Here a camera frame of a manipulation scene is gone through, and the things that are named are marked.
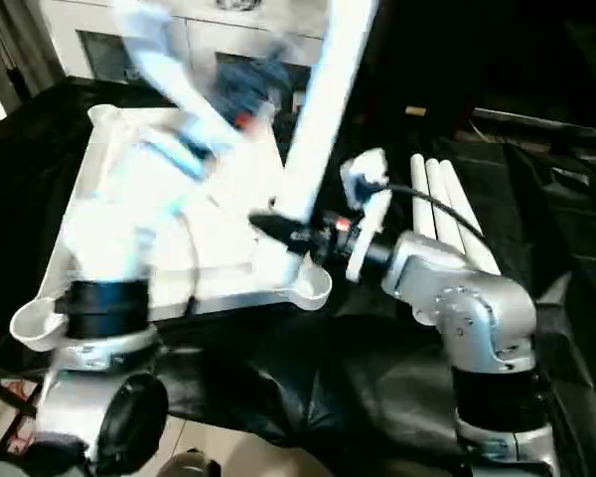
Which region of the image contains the white plastic table leg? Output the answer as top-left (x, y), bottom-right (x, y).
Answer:
top-left (439, 159), bottom-right (502, 275)
top-left (250, 0), bottom-right (378, 299)
top-left (409, 153), bottom-right (441, 239)
top-left (424, 157), bottom-right (471, 249)

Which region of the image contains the white plastic table top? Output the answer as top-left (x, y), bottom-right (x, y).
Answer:
top-left (8, 102), bottom-right (333, 352)

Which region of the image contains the white glass-door cabinet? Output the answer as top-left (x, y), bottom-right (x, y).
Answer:
top-left (39, 0), bottom-right (329, 125)

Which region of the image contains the grey bundle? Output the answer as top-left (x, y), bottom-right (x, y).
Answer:
top-left (216, 0), bottom-right (264, 12)

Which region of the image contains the black mat cloth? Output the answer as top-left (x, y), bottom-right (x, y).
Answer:
top-left (0, 74), bottom-right (596, 477)

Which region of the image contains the grey metal bar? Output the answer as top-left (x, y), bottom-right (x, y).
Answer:
top-left (471, 107), bottom-right (596, 145)

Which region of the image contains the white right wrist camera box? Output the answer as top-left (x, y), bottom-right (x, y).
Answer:
top-left (338, 147), bottom-right (393, 283)

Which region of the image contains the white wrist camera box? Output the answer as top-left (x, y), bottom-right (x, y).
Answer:
top-left (111, 0), bottom-right (244, 150)
top-left (338, 147), bottom-right (393, 283)

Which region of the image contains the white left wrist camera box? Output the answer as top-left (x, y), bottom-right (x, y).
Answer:
top-left (111, 0), bottom-right (244, 150)

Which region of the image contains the black folding table frame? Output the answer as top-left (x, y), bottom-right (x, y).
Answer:
top-left (0, 362), bottom-right (39, 448)

